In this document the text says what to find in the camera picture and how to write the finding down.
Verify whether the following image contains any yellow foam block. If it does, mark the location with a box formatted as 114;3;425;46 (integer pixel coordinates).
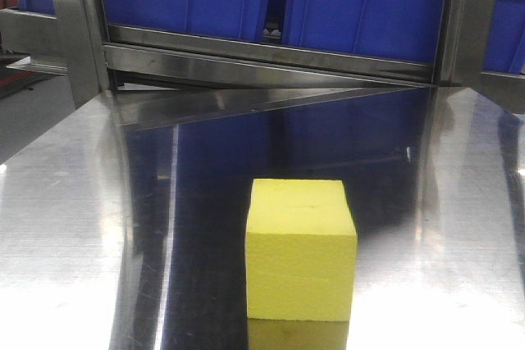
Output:
244;179;358;321

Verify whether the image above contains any stainless steel shelf rack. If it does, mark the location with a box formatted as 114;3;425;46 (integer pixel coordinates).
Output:
1;0;524;114

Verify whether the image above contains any blue plastic bin right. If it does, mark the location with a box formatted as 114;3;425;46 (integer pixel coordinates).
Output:
281;0;444;63

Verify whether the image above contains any blue bin far right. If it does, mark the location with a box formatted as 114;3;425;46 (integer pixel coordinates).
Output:
484;0;524;75

